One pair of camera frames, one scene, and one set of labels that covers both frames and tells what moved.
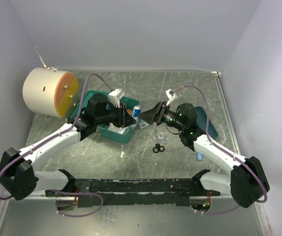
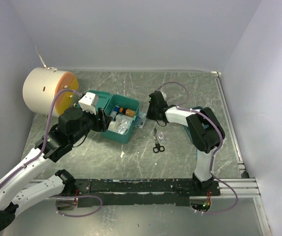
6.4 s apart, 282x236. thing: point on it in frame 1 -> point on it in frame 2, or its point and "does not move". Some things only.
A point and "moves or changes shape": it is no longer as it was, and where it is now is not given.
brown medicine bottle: (129, 111) does not move
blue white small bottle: (136, 110) moves or changes shape
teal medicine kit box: (98, 100) does not move
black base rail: (103, 192) does not move
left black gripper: (124, 118) -> (101, 124)
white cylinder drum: (50, 91) does not move
